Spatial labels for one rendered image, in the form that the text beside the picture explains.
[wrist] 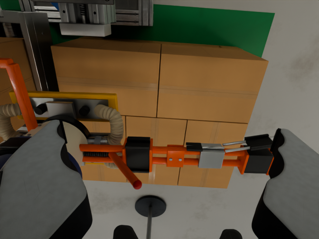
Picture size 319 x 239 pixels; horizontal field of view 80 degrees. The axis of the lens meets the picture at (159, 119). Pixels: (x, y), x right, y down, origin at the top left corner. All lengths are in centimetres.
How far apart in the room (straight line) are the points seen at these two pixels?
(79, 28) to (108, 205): 237
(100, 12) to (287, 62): 160
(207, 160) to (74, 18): 58
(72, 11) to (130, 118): 74
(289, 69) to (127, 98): 139
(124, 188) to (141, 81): 163
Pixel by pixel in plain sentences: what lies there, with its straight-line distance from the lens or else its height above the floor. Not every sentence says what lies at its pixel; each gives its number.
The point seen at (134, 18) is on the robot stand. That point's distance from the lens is 142.
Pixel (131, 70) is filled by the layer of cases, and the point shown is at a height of 54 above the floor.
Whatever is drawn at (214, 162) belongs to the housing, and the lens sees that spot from 60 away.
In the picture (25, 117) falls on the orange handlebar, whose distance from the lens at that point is 62.
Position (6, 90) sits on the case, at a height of 81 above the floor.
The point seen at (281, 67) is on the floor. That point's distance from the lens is 195.
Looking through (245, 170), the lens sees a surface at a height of 120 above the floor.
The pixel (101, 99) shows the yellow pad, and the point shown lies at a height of 107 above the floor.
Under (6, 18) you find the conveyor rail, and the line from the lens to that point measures 129.
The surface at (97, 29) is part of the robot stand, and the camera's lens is 67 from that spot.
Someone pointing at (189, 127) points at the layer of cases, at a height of 54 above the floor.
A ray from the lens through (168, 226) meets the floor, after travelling 304.
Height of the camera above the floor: 163
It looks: 62 degrees down
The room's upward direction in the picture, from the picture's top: 178 degrees counter-clockwise
